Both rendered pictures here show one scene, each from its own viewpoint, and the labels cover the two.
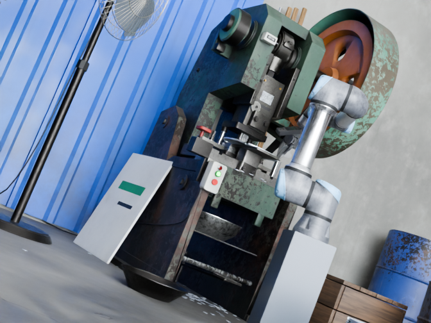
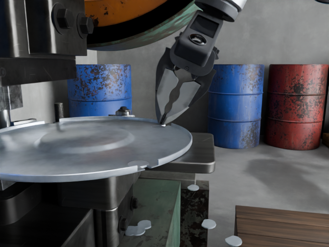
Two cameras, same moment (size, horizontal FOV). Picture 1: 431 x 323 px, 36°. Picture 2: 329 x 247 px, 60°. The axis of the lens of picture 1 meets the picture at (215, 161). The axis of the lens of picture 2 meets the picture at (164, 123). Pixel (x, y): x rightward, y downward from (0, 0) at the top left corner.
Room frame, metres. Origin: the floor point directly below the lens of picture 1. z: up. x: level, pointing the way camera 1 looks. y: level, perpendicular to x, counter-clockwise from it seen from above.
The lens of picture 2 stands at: (2.98, 0.11, 0.88)
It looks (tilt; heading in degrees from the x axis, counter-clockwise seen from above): 12 degrees down; 306
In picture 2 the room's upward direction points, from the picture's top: straight up
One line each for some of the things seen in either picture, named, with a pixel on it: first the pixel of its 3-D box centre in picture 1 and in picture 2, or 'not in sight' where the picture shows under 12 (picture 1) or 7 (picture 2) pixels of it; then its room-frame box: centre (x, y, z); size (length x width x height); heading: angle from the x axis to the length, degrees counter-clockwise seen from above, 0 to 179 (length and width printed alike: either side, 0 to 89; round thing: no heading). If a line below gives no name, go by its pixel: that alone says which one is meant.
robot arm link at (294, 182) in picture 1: (311, 140); not in sight; (2.68, -0.33, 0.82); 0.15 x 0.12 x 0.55; 87
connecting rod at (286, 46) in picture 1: (272, 61); not in sight; (3.40, -0.08, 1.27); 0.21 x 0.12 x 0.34; 27
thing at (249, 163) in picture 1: (250, 162); (122, 185); (3.25, -0.16, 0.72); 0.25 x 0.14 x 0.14; 27
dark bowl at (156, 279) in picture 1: (152, 286); not in sight; (2.75, 0.05, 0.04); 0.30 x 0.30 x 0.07
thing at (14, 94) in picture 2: (243, 138); (5, 95); (3.40, -0.09, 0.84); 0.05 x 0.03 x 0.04; 117
